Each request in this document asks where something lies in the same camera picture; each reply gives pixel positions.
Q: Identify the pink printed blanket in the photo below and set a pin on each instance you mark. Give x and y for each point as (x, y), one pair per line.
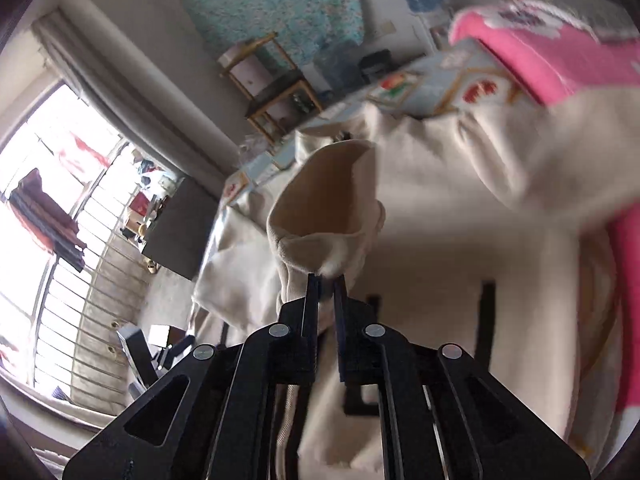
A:
(540, 60)

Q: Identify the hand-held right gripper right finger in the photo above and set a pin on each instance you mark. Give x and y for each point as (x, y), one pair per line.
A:
(355, 325)

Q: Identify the white board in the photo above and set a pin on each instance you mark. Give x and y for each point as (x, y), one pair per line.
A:
(247, 72)

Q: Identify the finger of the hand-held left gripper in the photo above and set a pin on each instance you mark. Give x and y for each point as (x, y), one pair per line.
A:
(177, 352)

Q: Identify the fruit-printed tablecloth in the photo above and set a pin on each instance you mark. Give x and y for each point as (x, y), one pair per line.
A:
(430, 90)

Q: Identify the grey curtain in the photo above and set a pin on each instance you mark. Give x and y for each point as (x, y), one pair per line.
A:
(125, 85)

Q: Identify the white water dispenser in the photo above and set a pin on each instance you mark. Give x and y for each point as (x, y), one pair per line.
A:
(434, 30)

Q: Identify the empty clear water jug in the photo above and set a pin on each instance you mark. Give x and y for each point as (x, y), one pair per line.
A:
(340, 65)

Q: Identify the dark red hanging garment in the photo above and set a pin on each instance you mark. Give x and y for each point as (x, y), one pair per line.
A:
(45, 215)

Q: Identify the cream sweatshirt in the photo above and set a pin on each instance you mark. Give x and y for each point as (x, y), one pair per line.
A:
(450, 220)

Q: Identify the wooden chair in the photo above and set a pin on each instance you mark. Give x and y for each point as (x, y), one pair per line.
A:
(280, 92)

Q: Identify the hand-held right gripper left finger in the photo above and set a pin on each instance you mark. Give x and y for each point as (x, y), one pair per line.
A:
(300, 325)

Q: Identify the turquoise floral wall cloth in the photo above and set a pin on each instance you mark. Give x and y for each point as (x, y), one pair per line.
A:
(280, 5)

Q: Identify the red box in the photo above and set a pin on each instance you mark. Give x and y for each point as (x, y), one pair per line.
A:
(140, 207)

